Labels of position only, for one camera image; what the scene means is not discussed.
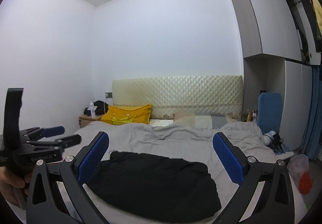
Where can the bottles on side shelf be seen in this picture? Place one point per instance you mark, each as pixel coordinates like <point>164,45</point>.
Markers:
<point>250,116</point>

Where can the blue padded chair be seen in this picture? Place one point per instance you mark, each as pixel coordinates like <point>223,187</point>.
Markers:
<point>270,108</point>

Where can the person left hand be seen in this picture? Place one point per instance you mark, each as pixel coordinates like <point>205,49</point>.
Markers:
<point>8,181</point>

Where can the wall power socket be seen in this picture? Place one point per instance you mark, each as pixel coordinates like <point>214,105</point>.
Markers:
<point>108,95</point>

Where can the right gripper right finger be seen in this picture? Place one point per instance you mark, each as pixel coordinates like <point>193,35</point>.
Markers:
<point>276,201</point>

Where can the blue curtain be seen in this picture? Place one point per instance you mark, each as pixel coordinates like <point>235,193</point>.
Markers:
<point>311,143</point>

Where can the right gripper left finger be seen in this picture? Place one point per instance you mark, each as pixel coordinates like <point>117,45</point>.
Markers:
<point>45,203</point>

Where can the wooden nightstand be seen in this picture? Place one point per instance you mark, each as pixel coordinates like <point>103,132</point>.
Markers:
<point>84,120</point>

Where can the grey bed blanket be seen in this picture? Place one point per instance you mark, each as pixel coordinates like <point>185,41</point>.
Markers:
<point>186,142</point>

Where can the yellow crown pillow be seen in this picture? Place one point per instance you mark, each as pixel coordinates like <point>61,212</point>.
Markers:
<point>120,115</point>

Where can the plastic bag with red items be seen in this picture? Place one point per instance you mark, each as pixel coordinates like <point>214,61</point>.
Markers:
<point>299,170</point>

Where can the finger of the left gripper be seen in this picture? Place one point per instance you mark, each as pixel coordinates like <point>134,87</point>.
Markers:
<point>38,133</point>
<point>61,143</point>

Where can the black bag on nightstand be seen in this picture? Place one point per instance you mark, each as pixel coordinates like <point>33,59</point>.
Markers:
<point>100,108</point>

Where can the black puffer jacket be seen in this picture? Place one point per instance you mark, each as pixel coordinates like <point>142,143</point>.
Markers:
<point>156,187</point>

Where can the cream quilted headboard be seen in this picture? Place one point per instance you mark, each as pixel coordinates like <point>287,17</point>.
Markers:
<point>168,95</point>

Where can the white spray bottle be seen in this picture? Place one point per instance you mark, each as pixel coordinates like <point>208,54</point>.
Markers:
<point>92,109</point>

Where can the grey white wardrobe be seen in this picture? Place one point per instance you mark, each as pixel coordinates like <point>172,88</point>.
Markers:
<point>271,51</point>

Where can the grey beige pillow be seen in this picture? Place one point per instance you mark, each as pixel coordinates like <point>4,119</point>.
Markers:
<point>202,120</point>

